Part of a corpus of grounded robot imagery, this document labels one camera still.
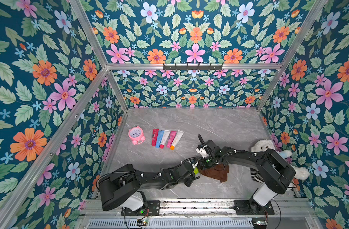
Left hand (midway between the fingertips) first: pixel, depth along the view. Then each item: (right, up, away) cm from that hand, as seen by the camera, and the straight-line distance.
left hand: (196, 175), depth 84 cm
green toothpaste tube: (0, +4, -2) cm, 5 cm away
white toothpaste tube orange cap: (-12, +20, +15) cm, 28 cm away
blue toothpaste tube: (-25, +21, +16) cm, 36 cm away
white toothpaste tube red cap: (-21, +21, +17) cm, 35 cm away
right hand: (+2, +6, +3) cm, 7 cm away
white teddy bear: (+57, +4, -8) cm, 58 cm away
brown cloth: (+14, +2, +2) cm, 15 cm away
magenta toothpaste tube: (-29, +24, +18) cm, 41 cm away
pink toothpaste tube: (-16, +21, +17) cm, 31 cm away
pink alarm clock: (-42, +23, +17) cm, 51 cm away
